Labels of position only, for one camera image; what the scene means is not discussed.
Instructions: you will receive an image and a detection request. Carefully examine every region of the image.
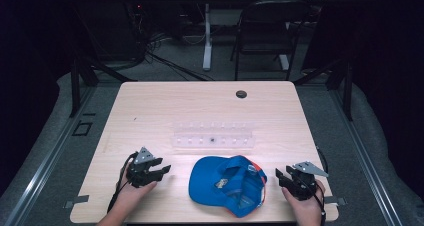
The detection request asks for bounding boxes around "clear acrylic rack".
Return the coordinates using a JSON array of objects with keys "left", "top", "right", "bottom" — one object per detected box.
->
[{"left": 171, "top": 120, "right": 257, "bottom": 151}]

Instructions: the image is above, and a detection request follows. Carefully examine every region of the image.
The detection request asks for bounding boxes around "grey metal table bracket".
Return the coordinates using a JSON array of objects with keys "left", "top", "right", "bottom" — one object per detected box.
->
[
  {"left": 62, "top": 194, "right": 91, "bottom": 210},
  {"left": 323, "top": 196, "right": 348, "bottom": 207}
]

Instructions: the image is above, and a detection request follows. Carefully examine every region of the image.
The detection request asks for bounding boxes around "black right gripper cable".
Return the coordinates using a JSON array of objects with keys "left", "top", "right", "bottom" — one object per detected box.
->
[{"left": 314, "top": 145, "right": 330, "bottom": 226}]

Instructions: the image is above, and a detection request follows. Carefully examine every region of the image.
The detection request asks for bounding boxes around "black folding chair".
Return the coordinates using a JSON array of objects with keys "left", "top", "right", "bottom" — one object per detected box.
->
[{"left": 229, "top": 0, "right": 312, "bottom": 82}]

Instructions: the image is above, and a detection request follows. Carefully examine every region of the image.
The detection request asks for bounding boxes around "bundle of black floor cables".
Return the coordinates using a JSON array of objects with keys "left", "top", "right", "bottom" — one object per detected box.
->
[{"left": 131, "top": 5, "right": 216, "bottom": 82}]

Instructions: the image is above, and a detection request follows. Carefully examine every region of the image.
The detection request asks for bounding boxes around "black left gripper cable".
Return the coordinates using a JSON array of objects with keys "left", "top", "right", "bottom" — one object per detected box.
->
[{"left": 106, "top": 151, "right": 139, "bottom": 214}]

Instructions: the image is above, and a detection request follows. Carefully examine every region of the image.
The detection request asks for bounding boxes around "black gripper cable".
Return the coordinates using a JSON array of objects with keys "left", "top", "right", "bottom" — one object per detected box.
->
[
  {"left": 106, "top": 151, "right": 139, "bottom": 214},
  {"left": 314, "top": 145, "right": 330, "bottom": 226}
]

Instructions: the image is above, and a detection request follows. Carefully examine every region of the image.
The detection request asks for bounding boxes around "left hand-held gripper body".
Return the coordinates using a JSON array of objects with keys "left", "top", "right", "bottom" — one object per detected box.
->
[{"left": 125, "top": 146, "right": 157, "bottom": 189}]

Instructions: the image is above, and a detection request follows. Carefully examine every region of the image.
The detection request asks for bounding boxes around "person's right hand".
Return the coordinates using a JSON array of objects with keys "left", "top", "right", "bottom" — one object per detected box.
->
[{"left": 281, "top": 180, "right": 327, "bottom": 221}]

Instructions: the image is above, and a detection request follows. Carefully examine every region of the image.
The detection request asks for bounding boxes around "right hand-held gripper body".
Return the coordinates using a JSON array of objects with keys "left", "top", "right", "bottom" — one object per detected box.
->
[{"left": 290, "top": 161, "right": 330, "bottom": 201}]

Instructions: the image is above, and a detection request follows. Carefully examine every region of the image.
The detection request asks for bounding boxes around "blue baseball cap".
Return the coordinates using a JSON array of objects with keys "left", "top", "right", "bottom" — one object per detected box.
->
[{"left": 188, "top": 154, "right": 269, "bottom": 219}]

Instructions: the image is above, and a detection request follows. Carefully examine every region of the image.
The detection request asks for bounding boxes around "person's left hand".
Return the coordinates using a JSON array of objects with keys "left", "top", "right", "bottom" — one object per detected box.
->
[{"left": 110, "top": 172, "right": 158, "bottom": 218}]

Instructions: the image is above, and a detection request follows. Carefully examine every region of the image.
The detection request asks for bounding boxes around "black metal stand frame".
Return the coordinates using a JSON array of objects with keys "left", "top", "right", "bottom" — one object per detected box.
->
[
  {"left": 68, "top": 50, "right": 138, "bottom": 119},
  {"left": 292, "top": 57, "right": 355, "bottom": 122}
]

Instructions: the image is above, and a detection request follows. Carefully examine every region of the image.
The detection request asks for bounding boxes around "aluminium floor rail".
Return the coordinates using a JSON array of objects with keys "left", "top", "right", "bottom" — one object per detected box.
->
[
  {"left": 2, "top": 85, "right": 98, "bottom": 226},
  {"left": 328, "top": 85, "right": 405, "bottom": 226}
]

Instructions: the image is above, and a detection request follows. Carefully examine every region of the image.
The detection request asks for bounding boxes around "white desk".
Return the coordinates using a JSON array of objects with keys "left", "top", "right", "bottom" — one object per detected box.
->
[{"left": 183, "top": 0, "right": 330, "bottom": 72}]

